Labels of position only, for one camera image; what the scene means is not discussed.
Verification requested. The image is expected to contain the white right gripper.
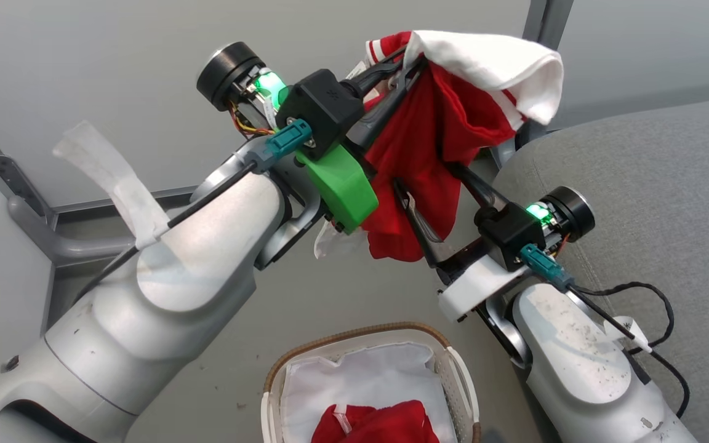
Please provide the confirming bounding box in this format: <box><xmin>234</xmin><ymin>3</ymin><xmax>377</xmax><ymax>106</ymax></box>
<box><xmin>393</xmin><ymin>163</ymin><xmax>595</xmax><ymax>324</ymax></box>

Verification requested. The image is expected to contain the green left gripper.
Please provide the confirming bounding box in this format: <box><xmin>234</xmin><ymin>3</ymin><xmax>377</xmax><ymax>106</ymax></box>
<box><xmin>198</xmin><ymin>42</ymin><xmax>427</xmax><ymax>234</ymax></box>

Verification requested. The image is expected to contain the red and white jersey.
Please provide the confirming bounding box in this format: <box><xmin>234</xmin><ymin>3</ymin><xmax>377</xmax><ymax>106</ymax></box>
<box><xmin>354</xmin><ymin>30</ymin><xmax>564</xmax><ymax>262</ymax></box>

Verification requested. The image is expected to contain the white basket liner cloth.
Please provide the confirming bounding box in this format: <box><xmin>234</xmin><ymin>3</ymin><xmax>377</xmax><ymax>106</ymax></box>
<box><xmin>281</xmin><ymin>341</ymin><xmax>457</xmax><ymax>443</ymax></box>

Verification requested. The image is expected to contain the white woven laundry basket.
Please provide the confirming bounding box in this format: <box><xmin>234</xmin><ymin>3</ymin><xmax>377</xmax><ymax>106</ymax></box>
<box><xmin>261</xmin><ymin>321</ymin><xmax>481</xmax><ymax>443</ymax></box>

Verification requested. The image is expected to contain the translucent plastic tag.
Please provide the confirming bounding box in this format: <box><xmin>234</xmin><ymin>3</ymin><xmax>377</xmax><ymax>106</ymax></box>
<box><xmin>313</xmin><ymin>218</ymin><xmax>369</xmax><ymax>260</ymax></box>

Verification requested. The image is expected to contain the grey fabric sofa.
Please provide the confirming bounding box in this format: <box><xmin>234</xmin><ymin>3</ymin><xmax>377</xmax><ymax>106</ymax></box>
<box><xmin>493</xmin><ymin>95</ymin><xmax>709</xmax><ymax>443</ymax></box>

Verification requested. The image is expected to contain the small white tape strip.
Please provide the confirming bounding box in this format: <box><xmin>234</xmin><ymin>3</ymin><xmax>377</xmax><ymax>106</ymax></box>
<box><xmin>604</xmin><ymin>315</ymin><xmax>654</xmax><ymax>354</ymax></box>

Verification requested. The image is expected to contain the plain red garment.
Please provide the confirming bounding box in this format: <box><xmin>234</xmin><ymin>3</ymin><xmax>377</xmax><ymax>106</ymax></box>
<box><xmin>311</xmin><ymin>400</ymin><xmax>441</xmax><ymax>443</ymax></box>

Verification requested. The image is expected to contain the large white tape strip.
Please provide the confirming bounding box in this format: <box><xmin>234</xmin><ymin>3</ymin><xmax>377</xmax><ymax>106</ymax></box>
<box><xmin>53</xmin><ymin>120</ymin><xmax>172</xmax><ymax>251</ymax></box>

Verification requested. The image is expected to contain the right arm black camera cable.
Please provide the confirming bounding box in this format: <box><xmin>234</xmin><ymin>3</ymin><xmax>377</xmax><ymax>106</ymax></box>
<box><xmin>519</xmin><ymin>244</ymin><xmax>692</xmax><ymax>420</ymax></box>

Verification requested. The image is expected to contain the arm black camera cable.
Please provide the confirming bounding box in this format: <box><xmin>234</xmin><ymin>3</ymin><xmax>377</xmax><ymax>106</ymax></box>
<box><xmin>519</xmin><ymin>244</ymin><xmax>692</xmax><ymax>420</ymax></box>
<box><xmin>71</xmin><ymin>119</ymin><xmax>315</xmax><ymax>305</ymax></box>

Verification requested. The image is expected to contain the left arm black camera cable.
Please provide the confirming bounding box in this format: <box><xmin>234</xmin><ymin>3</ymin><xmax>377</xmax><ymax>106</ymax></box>
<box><xmin>71</xmin><ymin>119</ymin><xmax>315</xmax><ymax>305</ymax></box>

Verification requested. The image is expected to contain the grey metal upright post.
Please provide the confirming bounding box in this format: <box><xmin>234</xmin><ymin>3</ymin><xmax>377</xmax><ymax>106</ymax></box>
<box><xmin>490</xmin><ymin>0</ymin><xmax>575</xmax><ymax>170</ymax></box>

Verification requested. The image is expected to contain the grey metal partition frame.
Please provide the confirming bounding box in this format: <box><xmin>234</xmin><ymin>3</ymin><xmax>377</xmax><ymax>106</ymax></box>
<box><xmin>0</xmin><ymin>98</ymin><xmax>198</xmax><ymax>336</ymax></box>

